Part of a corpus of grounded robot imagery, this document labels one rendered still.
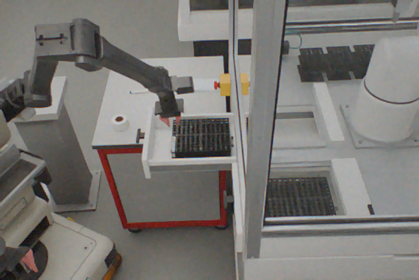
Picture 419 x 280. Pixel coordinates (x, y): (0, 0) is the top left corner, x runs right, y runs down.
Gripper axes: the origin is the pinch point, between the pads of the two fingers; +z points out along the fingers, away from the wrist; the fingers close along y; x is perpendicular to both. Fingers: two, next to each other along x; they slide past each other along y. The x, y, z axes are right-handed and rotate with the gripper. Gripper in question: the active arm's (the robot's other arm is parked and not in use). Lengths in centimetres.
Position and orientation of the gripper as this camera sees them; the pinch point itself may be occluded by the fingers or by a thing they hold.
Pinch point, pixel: (173, 123)
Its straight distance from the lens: 154.1
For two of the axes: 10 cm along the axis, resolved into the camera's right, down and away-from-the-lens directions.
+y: 9.9, -1.0, -0.6
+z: 1.1, 6.8, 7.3
